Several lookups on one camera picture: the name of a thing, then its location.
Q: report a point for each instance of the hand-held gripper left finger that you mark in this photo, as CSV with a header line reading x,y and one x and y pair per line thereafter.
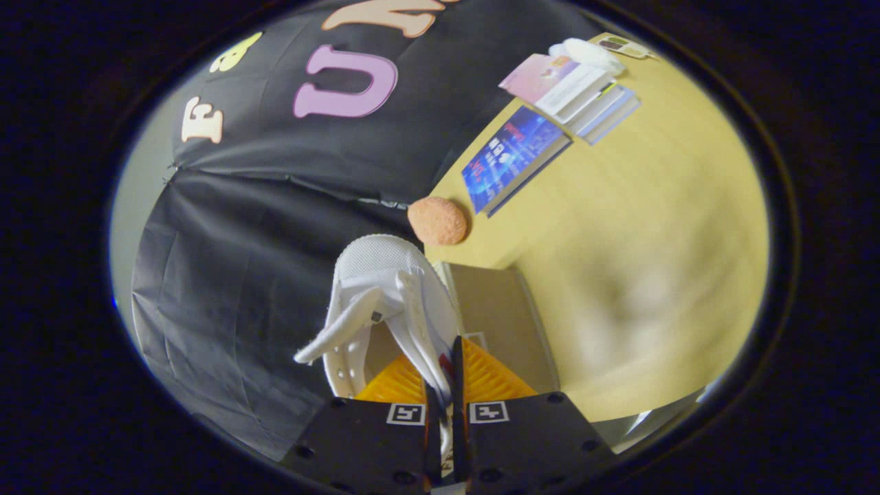
x,y
432,447

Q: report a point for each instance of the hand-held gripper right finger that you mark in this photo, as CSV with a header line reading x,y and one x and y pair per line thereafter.
x,y
462,447

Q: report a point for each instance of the beige fabric storage box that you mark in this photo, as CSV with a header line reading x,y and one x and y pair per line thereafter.
x,y
495,323

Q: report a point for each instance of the white shoe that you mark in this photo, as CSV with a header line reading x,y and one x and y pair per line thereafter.
x,y
385,265

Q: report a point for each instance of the orange round sponge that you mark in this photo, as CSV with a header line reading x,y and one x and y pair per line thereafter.
x,y
438,220

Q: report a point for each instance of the black backdrop cloth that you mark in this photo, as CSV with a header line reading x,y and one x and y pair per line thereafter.
x,y
240,275

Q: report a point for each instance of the blue cover book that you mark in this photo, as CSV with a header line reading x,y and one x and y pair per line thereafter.
x,y
509,155

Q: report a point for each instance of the grey blue book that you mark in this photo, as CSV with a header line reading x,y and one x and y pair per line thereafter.
x,y
619,113

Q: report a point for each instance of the white book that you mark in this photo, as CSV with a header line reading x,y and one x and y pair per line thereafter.
x,y
605,103

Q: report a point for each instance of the white fluffy ball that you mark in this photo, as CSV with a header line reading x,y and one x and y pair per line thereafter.
x,y
591,53

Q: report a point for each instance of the small colour palette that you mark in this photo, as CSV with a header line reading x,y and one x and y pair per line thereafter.
x,y
625,47

